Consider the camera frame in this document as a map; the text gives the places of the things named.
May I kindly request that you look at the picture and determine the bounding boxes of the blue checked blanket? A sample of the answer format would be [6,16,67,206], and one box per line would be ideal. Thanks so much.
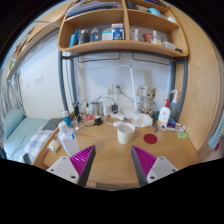
[22,129,54,164]

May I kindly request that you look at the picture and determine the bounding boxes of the white pink tube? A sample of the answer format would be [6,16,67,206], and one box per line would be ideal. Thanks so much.
[174,123,187,133]

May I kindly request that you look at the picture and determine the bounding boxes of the small blue box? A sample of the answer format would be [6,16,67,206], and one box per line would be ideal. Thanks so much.
[166,118,177,130]

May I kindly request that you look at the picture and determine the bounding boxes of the flat round red coaster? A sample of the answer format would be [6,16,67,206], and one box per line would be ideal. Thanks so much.
[143,133,159,145]

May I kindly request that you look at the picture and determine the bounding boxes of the metal cup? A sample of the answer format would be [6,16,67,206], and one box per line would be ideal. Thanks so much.
[91,101,103,117]

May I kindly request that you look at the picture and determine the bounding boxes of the clear plastic water bottle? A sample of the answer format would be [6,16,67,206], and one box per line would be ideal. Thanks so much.
[57,121,81,158]

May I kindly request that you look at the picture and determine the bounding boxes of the white power strip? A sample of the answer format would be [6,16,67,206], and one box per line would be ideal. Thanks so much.
[109,113,129,122]

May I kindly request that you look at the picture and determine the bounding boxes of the dark grey laptop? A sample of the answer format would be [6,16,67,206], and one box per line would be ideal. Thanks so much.
[42,117,64,132]

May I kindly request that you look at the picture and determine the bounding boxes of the grey metal bed frame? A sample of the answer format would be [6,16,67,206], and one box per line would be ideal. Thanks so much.
[58,49,188,123]

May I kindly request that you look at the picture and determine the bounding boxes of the dark green cable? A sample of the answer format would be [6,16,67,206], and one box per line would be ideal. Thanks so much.
[116,87,136,103]

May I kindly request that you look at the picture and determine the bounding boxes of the white power adapter block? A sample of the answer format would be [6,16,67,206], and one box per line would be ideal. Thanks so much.
[101,103,114,117]

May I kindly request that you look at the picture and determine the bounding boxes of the teal pillow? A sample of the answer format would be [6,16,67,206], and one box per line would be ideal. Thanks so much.
[2,108,26,139]

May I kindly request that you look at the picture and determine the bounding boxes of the bed with teal sheet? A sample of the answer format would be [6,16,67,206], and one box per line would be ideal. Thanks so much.
[1,108,59,163]

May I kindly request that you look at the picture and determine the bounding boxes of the white desk lamp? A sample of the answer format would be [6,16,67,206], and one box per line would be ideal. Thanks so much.
[81,63,139,116]

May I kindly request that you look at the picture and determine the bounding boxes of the white carton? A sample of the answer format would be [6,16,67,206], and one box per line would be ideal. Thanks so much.
[132,113,154,128]

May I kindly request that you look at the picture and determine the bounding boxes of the white blue-stickered wall socket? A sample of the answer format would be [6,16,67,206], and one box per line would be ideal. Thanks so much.
[137,84,148,98]

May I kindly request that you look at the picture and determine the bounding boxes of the grey striped curtain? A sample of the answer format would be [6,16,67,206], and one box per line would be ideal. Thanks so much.
[0,71,26,124]

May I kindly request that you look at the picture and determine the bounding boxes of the wooden shelf unit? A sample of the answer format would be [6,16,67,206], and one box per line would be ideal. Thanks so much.
[57,0,190,58]

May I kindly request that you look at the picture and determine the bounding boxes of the wooden loft bed board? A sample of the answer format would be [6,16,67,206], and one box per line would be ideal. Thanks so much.
[6,18,65,81]

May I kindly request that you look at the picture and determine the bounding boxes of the black charger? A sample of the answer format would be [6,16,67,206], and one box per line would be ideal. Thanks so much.
[93,115,104,126]

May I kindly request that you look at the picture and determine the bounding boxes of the cream ceramic cup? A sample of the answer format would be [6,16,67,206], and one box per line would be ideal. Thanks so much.
[116,122,136,145]

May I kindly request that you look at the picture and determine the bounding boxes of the brown tree figurine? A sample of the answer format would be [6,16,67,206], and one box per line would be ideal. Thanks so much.
[139,86,158,116]

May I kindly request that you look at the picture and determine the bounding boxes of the striped hanging towel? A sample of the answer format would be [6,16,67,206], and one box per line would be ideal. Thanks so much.
[208,119,224,153]

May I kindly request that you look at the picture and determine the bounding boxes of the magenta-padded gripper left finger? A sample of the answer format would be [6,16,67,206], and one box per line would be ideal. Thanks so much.
[46,144,97,188]

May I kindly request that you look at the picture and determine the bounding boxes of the blue white-capped bottle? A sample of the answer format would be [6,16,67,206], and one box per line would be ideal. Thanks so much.
[61,110,73,128]

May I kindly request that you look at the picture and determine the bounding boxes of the white red-pump lotion bottle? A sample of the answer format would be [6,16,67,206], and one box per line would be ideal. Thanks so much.
[157,99,172,132]

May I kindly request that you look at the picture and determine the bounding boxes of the white wall switch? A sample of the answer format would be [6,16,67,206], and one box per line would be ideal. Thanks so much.
[34,74,44,85]

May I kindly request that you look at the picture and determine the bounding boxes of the wrapped round pastry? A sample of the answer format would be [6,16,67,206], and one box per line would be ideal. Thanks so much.
[47,139,62,154]

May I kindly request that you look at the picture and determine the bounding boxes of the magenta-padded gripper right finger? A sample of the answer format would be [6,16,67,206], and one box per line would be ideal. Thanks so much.
[130,144,179,188]

